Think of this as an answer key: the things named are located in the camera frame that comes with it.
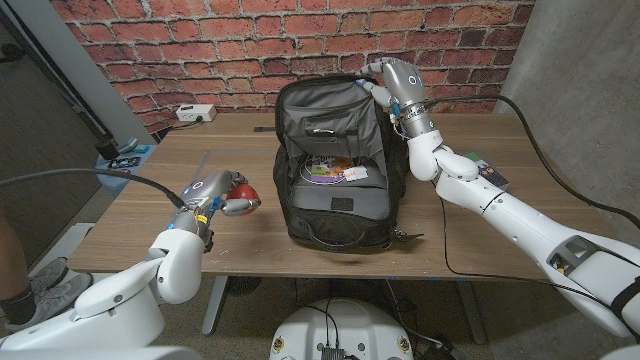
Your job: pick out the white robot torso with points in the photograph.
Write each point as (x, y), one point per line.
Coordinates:
(340, 330)

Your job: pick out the black backpack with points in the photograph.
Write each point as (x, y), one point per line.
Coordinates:
(330, 120)

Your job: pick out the teal plastic tool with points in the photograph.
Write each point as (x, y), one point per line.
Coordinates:
(129, 145)

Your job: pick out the green purple card game box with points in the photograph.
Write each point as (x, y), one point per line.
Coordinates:
(492, 175)

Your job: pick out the blue round stool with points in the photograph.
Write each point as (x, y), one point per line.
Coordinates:
(117, 182)

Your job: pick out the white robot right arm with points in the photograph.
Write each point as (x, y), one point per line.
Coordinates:
(525, 225)

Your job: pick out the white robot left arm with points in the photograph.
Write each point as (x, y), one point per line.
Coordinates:
(120, 305)

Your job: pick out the white paper tag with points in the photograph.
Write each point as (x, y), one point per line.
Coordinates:
(356, 173)

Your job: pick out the black floor fan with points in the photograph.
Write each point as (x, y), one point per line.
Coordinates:
(243, 286)

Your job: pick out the grey metal table leg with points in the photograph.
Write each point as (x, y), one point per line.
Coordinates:
(470, 310)
(215, 305)

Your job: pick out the grey sneaker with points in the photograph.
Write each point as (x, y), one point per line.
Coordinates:
(60, 300)
(50, 275)

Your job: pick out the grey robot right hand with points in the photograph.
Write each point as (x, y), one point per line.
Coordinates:
(405, 82)

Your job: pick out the red brick printed backdrop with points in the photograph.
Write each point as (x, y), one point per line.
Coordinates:
(225, 50)

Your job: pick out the purple booklet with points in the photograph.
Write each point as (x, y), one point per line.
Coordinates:
(325, 172)

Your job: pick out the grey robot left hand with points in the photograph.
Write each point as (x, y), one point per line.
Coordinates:
(205, 192)

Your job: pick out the white power strip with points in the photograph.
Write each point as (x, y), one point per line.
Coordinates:
(195, 113)

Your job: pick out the black smartphone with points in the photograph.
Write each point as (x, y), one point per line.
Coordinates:
(124, 162)

